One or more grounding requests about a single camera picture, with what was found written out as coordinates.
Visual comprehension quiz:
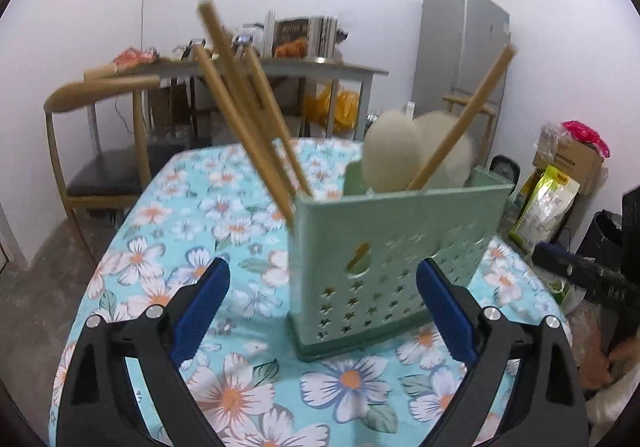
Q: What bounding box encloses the silver refrigerator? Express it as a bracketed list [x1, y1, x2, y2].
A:
[412, 0, 512, 123]

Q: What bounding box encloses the black rice cooker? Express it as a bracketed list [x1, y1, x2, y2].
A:
[489, 154, 521, 186]

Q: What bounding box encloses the yellow plastic bag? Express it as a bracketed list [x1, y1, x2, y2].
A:
[303, 83, 359, 134]

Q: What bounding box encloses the wooden chair left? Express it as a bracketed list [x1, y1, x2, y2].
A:
[43, 74, 166, 228]

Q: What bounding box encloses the metal perforated utensil cylinder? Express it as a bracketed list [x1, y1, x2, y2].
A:
[307, 17, 337, 59]

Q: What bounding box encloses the green plastic utensil holder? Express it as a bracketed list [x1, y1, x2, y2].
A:
[288, 162, 513, 361]

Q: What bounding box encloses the wooden chopstick three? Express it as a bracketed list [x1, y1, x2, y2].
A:
[243, 47, 312, 196]

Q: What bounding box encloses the wooden chopstick four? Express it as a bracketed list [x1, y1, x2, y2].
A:
[407, 43, 518, 190]

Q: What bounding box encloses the person right hand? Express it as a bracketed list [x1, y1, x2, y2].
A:
[579, 327, 639, 391]

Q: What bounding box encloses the butter bread box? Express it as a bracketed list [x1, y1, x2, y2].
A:
[272, 18, 312, 59]

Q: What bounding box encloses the grey wooden desk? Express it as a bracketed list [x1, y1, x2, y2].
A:
[84, 58, 388, 141]

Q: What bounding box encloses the cardboard box pink bag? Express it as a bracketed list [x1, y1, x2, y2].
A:
[533, 124, 604, 196]

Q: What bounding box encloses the wooden chopstick two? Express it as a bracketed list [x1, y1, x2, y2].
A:
[193, 46, 293, 227]

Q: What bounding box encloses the yellow green rice bag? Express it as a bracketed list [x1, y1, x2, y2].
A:
[509, 165, 579, 253]

